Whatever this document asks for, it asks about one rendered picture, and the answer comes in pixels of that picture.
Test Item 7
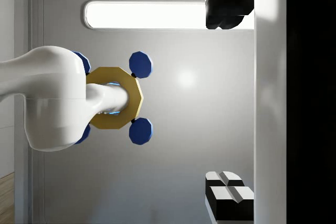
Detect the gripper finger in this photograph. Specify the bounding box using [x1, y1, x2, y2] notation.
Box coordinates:
[204, 0, 255, 31]
[205, 170, 255, 224]

